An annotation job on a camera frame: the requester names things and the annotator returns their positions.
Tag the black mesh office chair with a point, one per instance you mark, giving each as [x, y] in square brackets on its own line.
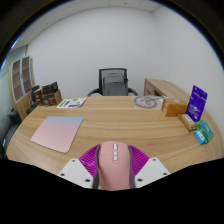
[113, 83]

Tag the wide brown cardboard box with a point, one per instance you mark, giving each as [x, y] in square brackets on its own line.
[52, 98]

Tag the white sticker sheet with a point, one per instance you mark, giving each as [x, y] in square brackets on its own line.
[71, 103]

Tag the small black chair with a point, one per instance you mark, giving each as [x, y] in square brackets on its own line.
[33, 98]

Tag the pink computer mouse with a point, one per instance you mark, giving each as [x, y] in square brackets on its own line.
[114, 170]

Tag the flat green box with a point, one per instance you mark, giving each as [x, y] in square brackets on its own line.
[206, 130]

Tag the small blue box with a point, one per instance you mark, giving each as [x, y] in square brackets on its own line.
[200, 137]

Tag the orange-brown cardboard box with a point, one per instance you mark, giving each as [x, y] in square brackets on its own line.
[173, 108]

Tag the wooden shelf cabinet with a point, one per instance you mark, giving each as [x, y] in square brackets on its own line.
[20, 81]

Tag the tall brown cardboard box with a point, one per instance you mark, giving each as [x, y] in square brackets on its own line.
[38, 96]

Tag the black padded armchair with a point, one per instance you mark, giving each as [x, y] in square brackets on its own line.
[8, 130]

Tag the black cardboard box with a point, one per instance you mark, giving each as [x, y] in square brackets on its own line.
[49, 88]

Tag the small yellow box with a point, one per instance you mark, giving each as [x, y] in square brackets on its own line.
[187, 122]

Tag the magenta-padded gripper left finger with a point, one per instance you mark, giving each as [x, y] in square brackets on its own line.
[75, 171]

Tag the wooden side desk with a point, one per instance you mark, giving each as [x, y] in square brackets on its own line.
[163, 87]

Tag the purple standing pouch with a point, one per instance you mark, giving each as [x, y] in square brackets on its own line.
[197, 103]

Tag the pink and blue mouse pad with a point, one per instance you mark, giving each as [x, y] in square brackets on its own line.
[57, 132]

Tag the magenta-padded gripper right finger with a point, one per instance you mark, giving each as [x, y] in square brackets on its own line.
[151, 170]

